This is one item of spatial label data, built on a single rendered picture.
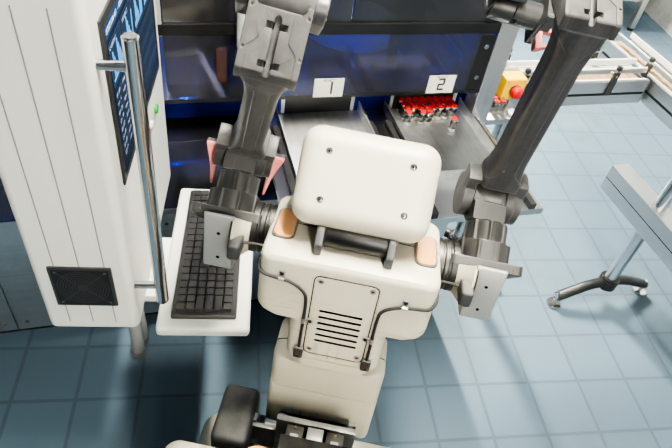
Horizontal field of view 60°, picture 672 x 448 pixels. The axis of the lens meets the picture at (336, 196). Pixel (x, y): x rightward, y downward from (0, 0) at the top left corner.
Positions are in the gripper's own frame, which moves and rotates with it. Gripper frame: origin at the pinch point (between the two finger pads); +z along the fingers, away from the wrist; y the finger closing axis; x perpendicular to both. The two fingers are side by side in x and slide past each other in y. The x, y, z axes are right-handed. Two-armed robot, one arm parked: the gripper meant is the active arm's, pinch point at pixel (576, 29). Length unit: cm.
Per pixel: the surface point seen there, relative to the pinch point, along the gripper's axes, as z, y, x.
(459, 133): -3, 58, -1
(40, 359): -117, 129, 87
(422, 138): -15, 57, 4
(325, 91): -46, 48, 3
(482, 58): -4.8, 41.8, -17.7
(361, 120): -33, 61, 2
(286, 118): -55, 61, 7
